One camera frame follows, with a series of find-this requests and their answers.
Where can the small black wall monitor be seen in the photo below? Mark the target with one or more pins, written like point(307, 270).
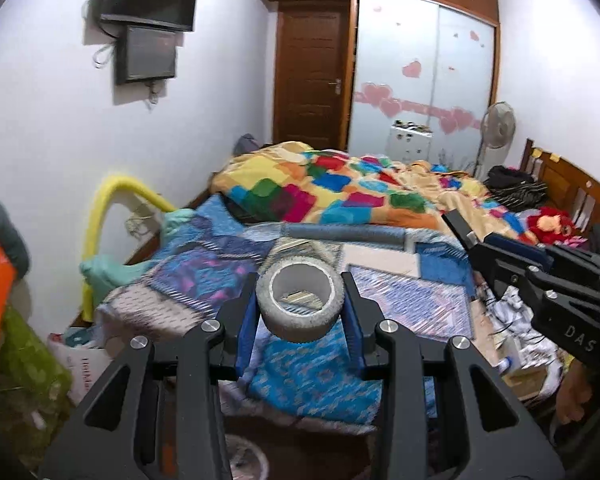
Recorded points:
point(144, 54)

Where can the brown wooden door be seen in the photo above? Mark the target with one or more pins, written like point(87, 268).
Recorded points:
point(310, 64)

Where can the blue patterned bed sheet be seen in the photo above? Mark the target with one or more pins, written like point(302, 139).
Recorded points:
point(300, 372)

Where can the frosted sliding wardrobe with hearts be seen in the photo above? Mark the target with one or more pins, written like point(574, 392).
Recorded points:
point(418, 61)

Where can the person right hand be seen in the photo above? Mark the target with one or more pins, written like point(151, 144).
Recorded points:
point(574, 392)

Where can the colourful patchwork blanket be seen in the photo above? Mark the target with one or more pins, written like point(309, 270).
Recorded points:
point(294, 183)

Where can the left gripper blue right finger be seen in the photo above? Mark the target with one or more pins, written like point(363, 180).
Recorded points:
point(351, 324)

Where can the white standing fan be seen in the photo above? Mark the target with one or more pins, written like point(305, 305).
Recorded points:
point(497, 129)

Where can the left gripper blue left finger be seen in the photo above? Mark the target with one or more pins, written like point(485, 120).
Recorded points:
point(246, 333)

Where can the white small cabinet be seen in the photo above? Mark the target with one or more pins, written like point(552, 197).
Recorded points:
point(408, 142)

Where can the wooden headboard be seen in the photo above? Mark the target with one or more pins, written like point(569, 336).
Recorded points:
point(569, 188)

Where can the white shopping bag red text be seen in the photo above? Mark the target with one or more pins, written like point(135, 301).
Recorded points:
point(77, 351)

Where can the black striped bag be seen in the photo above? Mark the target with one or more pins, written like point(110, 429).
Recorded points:
point(515, 189)

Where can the yellow foam bed rail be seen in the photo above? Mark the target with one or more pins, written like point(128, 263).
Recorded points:
point(125, 220)

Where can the grey tape roll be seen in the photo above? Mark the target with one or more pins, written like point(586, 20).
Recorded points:
point(300, 298)

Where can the red plush toy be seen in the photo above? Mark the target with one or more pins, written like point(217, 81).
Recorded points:
point(551, 225)

